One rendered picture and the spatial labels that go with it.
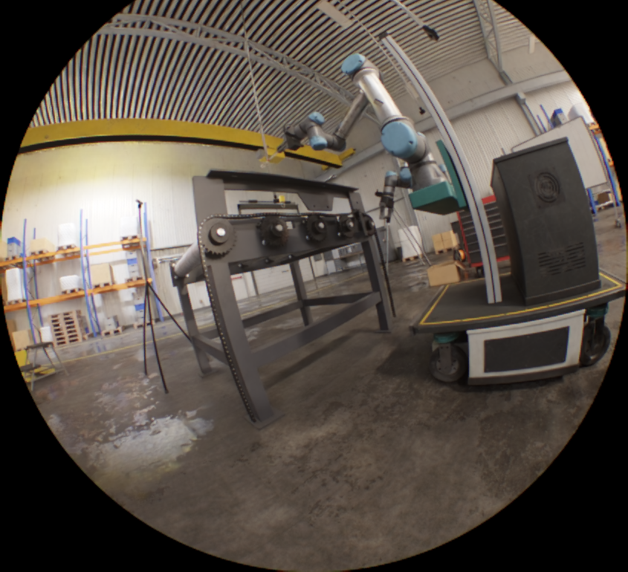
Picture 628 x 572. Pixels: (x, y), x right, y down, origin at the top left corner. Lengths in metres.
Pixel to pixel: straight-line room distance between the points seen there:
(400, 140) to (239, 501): 1.23
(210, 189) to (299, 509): 1.23
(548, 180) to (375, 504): 1.08
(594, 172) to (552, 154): 4.16
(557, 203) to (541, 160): 0.15
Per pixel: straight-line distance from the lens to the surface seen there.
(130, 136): 8.23
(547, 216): 0.88
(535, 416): 0.91
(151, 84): 9.87
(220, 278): 0.92
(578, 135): 5.16
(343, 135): 1.14
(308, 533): 0.71
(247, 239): 1.04
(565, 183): 0.92
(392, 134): 0.77
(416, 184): 0.85
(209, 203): 1.03
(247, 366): 0.98
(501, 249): 2.96
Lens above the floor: 0.63
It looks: 3 degrees up
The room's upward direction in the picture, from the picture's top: 14 degrees counter-clockwise
